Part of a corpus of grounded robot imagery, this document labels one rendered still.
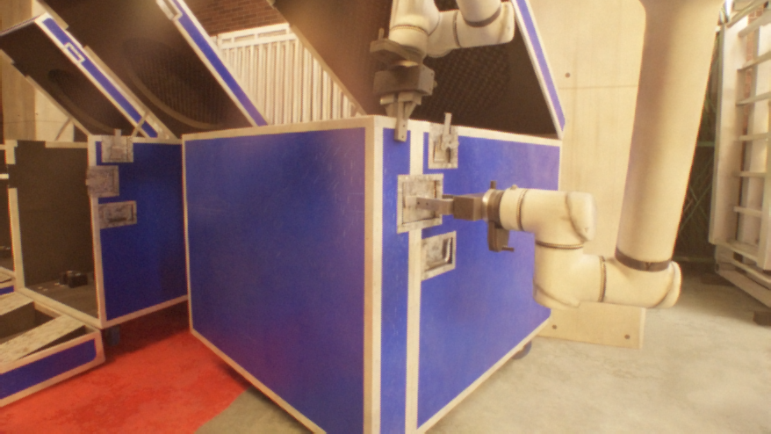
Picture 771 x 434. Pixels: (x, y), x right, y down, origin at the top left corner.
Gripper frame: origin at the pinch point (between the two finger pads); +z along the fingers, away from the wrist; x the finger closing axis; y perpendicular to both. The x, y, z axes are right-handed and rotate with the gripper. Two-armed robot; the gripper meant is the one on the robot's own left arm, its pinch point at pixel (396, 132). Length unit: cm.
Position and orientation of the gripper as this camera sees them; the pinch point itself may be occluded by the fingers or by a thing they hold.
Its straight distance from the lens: 82.9
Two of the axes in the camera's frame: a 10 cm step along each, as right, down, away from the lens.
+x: -7.4, -0.7, 6.7
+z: -1.3, 9.9, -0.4
